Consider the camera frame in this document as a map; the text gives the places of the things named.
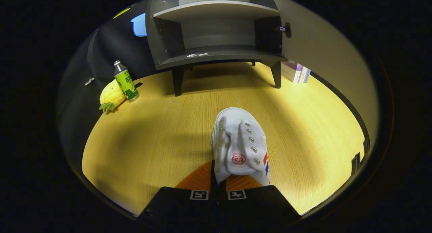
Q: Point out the black backdrop cloth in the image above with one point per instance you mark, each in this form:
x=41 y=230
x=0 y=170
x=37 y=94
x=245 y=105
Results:
x=104 y=54

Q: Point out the green drink bottle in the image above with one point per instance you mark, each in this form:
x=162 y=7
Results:
x=125 y=82

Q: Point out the yellow pineapple plush toy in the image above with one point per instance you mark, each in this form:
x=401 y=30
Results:
x=111 y=96

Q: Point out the white cloth clip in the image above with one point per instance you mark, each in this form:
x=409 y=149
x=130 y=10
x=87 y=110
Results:
x=89 y=81

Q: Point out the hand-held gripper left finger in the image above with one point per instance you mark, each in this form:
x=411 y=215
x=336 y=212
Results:
x=179 y=209

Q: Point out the white book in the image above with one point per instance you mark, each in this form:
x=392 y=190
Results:
x=305 y=75

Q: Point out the white canvas shoe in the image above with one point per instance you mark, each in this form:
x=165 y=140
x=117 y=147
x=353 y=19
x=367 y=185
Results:
x=238 y=141

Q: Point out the metal door hinge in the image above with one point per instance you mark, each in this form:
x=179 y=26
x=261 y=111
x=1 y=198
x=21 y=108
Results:
x=285 y=29

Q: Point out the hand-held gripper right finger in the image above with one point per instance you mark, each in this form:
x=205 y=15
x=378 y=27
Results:
x=256 y=209

